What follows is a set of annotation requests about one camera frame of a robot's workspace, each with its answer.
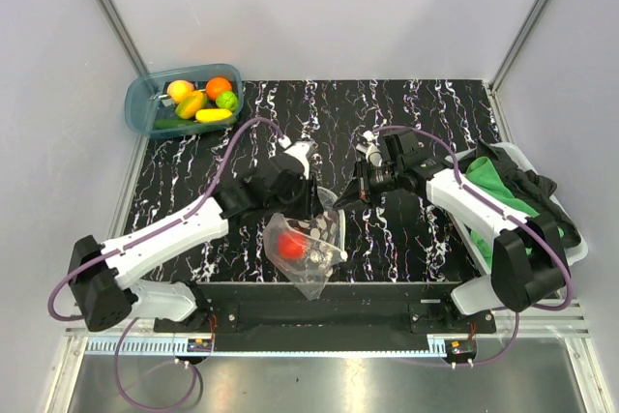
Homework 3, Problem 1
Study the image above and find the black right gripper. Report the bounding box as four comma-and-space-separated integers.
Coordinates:
333, 158, 403, 213

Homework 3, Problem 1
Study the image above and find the red fake apple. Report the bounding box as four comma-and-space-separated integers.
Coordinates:
278, 231, 308, 261

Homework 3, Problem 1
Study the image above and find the clear polka dot zip bag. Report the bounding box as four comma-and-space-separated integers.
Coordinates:
263, 188, 348, 301

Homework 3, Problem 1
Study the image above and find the green fake lime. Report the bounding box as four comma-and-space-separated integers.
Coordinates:
216, 91, 239, 113

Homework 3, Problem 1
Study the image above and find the yellow fake banana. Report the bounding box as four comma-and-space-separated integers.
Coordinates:
194, 108, 233, 124

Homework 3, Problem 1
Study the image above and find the orange fake fruit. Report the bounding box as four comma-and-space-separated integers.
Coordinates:
204, 76, 232, 101

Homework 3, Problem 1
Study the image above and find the yellow green fake mango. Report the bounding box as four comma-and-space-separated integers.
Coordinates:
175, 91, 208, 120

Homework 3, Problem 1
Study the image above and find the dark green fake cucumber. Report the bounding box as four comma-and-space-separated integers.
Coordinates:
154, 119, 195, 131

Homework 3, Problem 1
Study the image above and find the yellow fake fruit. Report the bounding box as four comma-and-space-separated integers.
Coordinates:
166, 79, 194, 103

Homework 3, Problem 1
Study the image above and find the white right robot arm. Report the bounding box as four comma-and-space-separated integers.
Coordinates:
335, 126, 574, 333

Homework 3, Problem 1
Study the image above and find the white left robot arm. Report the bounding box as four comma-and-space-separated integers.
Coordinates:
68, 151, 323, 332

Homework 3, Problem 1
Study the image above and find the green cloth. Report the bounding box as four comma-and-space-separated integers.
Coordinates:
463, 155, 565, 279

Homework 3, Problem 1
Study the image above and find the blue transparent plastic container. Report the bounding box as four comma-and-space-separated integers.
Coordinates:
125, 64, 244, 139

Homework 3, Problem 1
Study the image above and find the black cloth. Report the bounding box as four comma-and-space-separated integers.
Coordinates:
474, 139, 581, 249

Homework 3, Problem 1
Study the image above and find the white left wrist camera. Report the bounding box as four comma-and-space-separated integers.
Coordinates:
278, 135, 317, 179

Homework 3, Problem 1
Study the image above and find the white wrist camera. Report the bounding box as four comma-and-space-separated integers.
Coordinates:
278, 135, 317, 179
355, 131, 383, 167

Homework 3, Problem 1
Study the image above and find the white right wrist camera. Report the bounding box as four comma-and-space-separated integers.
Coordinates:
355, 131, 383, 167

